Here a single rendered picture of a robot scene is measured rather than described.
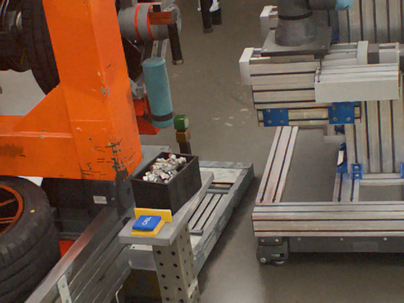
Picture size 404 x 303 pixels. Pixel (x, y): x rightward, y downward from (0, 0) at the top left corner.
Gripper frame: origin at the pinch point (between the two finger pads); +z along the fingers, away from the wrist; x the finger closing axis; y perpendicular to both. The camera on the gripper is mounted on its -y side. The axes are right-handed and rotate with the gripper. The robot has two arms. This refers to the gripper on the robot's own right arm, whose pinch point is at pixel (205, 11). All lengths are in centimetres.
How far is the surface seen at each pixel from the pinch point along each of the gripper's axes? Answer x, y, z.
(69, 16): -17, 25, 80
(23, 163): -47, -25, 78
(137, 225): 0, -35, 100
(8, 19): -69, 10, 28
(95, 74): -13, 7, 81
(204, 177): 11, -38, 64
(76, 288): -21, -53, 109
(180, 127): 5, -20, 63
